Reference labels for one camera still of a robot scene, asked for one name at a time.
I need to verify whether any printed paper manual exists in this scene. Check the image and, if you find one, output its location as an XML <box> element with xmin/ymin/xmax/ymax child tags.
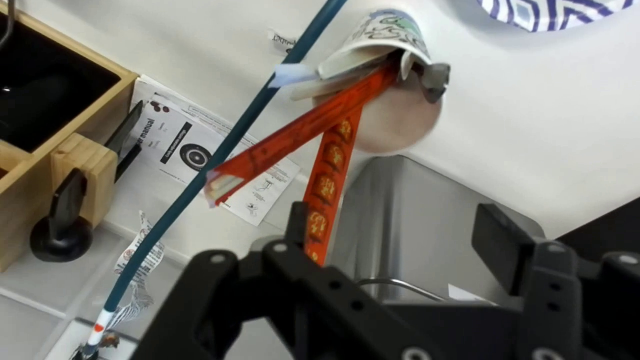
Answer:
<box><xmin>127</xmin><ymin>75</ymin><xmax>302</xmax><ymax>227</ymax></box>

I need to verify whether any grey utensil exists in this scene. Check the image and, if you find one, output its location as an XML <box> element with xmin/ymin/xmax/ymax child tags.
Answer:
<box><xmin>400</xmin><ymin>50</ymin><xmax>452</xmax><ymax>105</ymax></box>

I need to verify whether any silver spoon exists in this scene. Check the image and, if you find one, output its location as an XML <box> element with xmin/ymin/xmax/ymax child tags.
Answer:
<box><xmin>356</xmin><ymin>276</ymin><xmax>447</xmax><ymax>303</ymax></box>

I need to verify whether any black flat tool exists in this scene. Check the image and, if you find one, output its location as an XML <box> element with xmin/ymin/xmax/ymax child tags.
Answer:
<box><xmin>103</xmin><ymin>100</ymin><xmax>146</xmax><ymax>183</ymax></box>

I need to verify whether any wooden organiser box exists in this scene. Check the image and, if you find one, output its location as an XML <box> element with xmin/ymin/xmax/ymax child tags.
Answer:
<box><xmin>0</xmin><ymin>4</ymin><xmax>140</xmax><ymax>274</ymax></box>

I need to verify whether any printed paper cup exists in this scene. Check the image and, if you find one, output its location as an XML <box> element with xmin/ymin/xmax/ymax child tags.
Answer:
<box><xmin>311</xmin><ymin>9</ymin><xmax>451</xmax><ymax>155</ymax></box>

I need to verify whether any beige stick packet, blue end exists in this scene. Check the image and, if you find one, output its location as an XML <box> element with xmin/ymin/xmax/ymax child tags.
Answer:
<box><xmin>267</xmin><ymin>61</ymin><xmax>388</xmax><ymax>102</ymax></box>

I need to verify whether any blue and white patterned plate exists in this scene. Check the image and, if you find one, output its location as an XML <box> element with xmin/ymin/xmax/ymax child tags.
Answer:
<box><xmin>475</xmin><ymin>0</ymin><xmax>637</xmax><ymax>34</ymax></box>

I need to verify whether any plain orange stick packet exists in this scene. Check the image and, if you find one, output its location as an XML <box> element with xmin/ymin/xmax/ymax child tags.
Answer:
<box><xmin>203</xmin><ymin>61</ymin><xmax>402</xmax><ymax>209</ymax></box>

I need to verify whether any small paper label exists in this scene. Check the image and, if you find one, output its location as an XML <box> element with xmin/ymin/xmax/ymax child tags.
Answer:
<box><xmin>266</xmin><ymin>29</ymin><xmax>299</xmax><ymax>57</ymax></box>

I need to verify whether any orange stick packet with squares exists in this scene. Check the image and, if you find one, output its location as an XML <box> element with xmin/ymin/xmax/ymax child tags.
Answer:
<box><xmin>301</xmin><ymin>106</ymin><xmax>364</xmax><ymax>267</ymax></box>

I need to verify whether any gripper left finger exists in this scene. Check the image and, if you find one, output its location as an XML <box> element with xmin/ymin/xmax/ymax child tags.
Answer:
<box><xmin>130</xmin><ymin>201</ymin><xmax>443</xmax><ymax>360</ymax></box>

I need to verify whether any white stick packet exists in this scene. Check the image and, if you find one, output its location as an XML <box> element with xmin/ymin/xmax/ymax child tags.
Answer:
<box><xmin>316</xmin><ymin>45</ymin><xmax>397</xmax><ymax>81</ymax></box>

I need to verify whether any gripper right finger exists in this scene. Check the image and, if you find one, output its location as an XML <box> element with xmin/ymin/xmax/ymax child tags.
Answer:
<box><xmin>471</xmin><ymin>202</ymin><xmax>640</xmax><ymax>360</ymax></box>

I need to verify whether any crumpled printed wrapper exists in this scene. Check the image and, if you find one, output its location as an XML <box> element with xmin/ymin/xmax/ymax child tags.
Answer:
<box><xmin>101</xmin><ymin>210</ymin><xmax>166</xmax><ymax>332</ymax></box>

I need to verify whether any silver metal mug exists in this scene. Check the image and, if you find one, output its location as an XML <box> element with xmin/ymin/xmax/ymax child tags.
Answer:
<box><xmin>327</xmin><ymin>155</ymin><xmax>547</xmax><ymax>305</ymax></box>

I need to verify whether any teal rod with white tip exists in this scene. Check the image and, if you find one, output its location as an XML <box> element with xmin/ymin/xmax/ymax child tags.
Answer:
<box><xmin>70</xmin><ymin>0</ymin><xmax>349</xmax><ymax>360</ymax></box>

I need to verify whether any black tool with round base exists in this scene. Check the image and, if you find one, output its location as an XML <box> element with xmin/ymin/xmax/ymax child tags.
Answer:
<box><xmin>29</xmin><ymin>167</ymin><xmax>94</xmax><ymax>264</ymax></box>

